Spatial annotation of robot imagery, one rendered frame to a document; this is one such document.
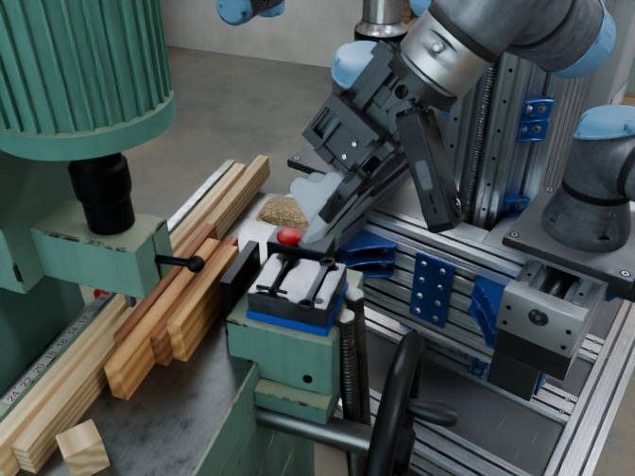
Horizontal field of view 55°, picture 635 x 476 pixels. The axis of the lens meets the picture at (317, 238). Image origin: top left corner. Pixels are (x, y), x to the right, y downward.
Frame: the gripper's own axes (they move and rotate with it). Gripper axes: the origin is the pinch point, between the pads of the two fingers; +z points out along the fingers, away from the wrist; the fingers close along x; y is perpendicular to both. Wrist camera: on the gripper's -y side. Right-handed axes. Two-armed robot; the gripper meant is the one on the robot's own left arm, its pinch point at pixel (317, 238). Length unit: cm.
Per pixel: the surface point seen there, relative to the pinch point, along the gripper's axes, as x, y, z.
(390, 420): 2.8, -18.8, 7.5
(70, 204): 5.0, 24.3, 17.9
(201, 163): -188, 100, 120
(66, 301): -5.1, 23.7, 41.3
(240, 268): -3.7, 5.4, 12.7
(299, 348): -1.4, -6.6, 12.8
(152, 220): 3.3, 15.2, 11.9
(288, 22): -315, 162, 75
